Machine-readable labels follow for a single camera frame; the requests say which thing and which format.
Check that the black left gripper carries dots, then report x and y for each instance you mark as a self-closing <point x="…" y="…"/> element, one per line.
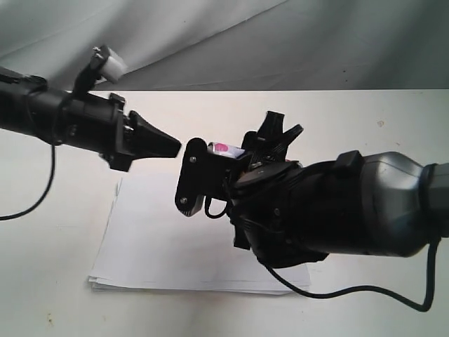
<point x="99" y="125"/>

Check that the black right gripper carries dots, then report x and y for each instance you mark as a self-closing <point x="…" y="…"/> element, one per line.
<point x="290" y="215"/>

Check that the silver spray paint can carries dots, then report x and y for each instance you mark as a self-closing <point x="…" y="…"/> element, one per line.
<point x="224" y="150"/>

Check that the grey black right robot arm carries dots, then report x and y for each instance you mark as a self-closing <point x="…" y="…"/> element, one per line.
<point x="405" y="204"/>

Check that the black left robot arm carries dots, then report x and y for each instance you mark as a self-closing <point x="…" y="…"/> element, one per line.
<point x="29" y="106"/>

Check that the grey backdrop cloth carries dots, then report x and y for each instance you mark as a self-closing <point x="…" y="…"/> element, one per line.
<point x="234" y="45"/>

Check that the white paper stack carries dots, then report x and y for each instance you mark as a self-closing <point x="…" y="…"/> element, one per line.
<point x="149" y="244"/>

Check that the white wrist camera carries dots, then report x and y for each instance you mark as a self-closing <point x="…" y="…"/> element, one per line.
<point x="108" y="64"/>

